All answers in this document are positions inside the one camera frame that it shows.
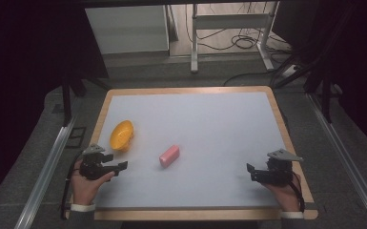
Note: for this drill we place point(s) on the yellow plastic bowl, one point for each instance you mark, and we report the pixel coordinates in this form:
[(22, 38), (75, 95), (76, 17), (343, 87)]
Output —
[(121, 135)]

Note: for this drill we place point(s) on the person's right hand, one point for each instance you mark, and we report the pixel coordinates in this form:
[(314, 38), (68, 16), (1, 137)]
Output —
[(284, 195)]

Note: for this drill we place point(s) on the dark floor socket cover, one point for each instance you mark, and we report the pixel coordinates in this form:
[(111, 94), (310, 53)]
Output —
[(75, 137)]

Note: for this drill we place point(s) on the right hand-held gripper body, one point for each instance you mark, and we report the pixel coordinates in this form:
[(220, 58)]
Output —
[(278, 171)]

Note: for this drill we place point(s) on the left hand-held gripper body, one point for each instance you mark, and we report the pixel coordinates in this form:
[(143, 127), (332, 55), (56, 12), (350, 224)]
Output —
[(92, 168)]

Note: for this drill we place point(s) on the black metal stand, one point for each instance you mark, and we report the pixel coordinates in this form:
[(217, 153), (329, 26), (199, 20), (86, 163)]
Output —
[(66, 101), (325, 95)]

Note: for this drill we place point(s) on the white cabinet panel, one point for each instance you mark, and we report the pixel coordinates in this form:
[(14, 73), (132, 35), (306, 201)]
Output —
[(127, 28)]

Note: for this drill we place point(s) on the dark curtain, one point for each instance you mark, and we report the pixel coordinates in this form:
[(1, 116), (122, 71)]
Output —
[(19, 63), (359, 63)]

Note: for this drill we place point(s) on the white power strip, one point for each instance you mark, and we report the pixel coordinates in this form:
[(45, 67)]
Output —
[(289, 71)]

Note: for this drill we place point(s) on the aluminium rail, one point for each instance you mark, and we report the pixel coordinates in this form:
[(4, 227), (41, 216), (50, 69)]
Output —
[(46, 173), (346, 152)]

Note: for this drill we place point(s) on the pink soap bar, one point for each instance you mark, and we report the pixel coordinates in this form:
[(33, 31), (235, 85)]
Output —
[(169, 156)]

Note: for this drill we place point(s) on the wooden-edged white table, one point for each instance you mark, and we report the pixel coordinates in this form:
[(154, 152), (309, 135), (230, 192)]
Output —
[(197, 127)]

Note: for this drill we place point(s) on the white metal desk frame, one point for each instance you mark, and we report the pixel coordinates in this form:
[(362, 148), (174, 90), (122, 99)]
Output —
[(228, 21)]

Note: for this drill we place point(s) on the person's left hand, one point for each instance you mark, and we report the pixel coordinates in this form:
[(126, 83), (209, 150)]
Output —
[(85, 189)]

